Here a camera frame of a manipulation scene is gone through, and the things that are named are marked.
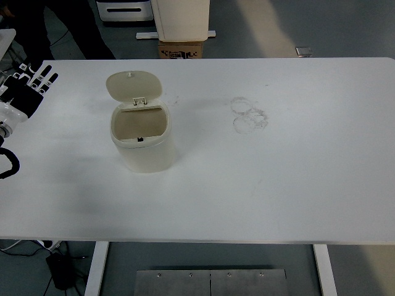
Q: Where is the white flat floor bar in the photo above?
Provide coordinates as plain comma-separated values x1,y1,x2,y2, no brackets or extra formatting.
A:
135,30,217,40

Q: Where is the large cream plastic bin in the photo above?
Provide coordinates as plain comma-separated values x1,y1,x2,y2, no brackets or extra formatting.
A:
151,0,211,43

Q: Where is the cream trash bin body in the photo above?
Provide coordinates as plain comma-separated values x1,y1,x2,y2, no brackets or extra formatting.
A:
110,100,178,174

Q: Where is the white table leg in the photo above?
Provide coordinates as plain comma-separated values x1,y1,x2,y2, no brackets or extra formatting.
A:
84,241,110,296
312,244,338,296

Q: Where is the grey metal plate with screws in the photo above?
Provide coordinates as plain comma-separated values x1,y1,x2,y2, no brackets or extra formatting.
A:
136,269,212,296
210,269,288,296

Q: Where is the white appliance with dark slot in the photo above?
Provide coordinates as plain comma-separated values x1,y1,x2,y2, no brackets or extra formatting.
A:
95,0,154,23

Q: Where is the black floor cable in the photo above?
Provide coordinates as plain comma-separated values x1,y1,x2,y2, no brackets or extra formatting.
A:
0,241,88,296

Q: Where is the cream trash bin lid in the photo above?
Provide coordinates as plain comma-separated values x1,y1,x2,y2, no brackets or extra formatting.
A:
106,70,164,107

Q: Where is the brown printed cardboard box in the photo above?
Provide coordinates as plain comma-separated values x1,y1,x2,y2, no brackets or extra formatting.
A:
158,40,204,59

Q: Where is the white side table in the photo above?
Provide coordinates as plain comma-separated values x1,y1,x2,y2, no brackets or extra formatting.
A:
0,28,17,60

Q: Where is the white floor cable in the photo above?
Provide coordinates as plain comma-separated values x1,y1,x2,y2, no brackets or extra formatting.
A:
0,240,20,252

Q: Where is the black power adapter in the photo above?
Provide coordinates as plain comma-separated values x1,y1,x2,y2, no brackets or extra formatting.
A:
46,251,78,291

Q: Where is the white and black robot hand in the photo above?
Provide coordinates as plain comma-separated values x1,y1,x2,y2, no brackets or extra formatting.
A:
0,63,59,134

